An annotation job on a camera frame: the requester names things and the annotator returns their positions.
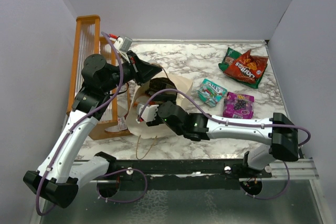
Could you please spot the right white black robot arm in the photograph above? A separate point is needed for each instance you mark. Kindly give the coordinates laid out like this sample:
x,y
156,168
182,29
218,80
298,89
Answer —
x,y
278,136

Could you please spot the wooden tiered display rack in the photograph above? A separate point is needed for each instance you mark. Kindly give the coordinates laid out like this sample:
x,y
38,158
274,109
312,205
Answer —
x,y
95,76

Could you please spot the red white label card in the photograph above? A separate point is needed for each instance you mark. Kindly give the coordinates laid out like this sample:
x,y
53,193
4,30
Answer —
x,y
122,124

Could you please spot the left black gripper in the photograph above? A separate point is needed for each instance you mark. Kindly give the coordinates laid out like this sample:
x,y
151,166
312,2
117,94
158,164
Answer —
x,y
142,71

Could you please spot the magenta snack packet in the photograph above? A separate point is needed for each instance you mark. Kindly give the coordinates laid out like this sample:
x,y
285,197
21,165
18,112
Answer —
x,y
238,106

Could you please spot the brown snack packet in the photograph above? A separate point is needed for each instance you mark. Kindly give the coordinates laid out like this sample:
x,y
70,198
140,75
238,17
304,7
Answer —
x,y
157,84

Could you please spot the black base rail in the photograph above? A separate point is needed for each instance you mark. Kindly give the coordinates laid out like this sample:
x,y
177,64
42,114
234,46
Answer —
x,y
176,174

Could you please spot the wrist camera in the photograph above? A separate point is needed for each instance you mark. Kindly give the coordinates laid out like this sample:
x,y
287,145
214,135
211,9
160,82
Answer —
x,y
149,108
122,45

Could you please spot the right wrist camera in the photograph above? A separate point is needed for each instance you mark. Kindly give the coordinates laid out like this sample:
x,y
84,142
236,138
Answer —
x,y
149,108

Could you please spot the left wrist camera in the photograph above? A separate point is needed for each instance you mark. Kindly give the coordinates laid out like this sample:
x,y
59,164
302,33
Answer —
x,y
122,45

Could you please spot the green crisps bag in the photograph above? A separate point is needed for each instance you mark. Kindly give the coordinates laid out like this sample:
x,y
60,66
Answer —
x,y
230,57

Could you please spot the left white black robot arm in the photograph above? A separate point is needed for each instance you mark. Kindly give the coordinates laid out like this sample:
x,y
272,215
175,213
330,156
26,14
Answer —
x,y
56,180

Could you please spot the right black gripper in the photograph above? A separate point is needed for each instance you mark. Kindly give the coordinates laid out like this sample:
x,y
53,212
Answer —
x,y
155,121

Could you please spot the teal snack packet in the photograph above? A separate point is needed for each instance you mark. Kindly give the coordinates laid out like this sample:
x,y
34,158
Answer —
x,y
210,93

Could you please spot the red snack packet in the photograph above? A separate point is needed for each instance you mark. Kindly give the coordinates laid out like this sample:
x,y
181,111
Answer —
x,y
247,68

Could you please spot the beige paper bag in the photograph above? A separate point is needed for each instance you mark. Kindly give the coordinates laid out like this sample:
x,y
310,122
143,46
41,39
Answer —
x,y
172,109

